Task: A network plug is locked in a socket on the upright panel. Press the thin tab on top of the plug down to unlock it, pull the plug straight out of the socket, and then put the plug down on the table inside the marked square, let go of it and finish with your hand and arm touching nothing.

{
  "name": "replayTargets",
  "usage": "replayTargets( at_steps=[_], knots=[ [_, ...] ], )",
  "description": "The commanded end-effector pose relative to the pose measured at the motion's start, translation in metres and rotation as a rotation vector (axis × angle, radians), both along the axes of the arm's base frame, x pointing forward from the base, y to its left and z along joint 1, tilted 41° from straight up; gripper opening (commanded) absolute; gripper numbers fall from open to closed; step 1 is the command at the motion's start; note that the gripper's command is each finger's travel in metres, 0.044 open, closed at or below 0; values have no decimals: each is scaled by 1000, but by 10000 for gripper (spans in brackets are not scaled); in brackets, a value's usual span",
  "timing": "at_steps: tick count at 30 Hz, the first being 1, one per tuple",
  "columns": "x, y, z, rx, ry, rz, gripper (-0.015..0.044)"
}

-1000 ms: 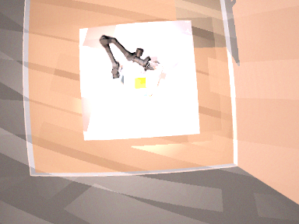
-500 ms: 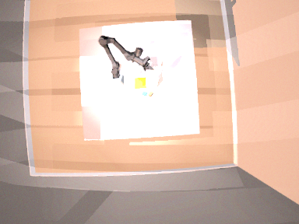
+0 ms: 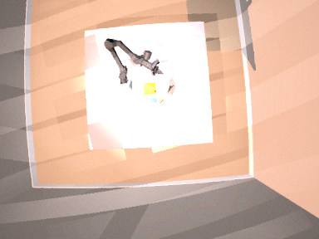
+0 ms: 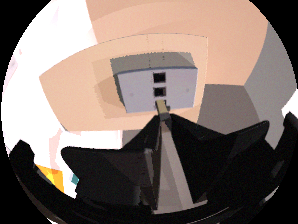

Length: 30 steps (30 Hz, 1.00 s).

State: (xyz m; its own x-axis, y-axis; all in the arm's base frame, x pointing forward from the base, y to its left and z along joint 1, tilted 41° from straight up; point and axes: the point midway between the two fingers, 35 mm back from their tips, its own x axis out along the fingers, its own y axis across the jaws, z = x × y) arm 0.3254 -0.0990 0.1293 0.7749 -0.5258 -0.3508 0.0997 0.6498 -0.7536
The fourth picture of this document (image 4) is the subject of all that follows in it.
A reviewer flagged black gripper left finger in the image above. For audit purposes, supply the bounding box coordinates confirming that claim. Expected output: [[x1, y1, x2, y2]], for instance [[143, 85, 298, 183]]
[[60, 115, 162, 210]]

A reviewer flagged orange flat square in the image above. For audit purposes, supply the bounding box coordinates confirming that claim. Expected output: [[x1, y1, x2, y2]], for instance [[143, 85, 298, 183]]
[[37, 165, 65, 193]]

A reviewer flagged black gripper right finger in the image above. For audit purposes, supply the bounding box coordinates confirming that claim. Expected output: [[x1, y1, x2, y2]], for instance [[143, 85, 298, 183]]
[[170, 113, 270, 204]]

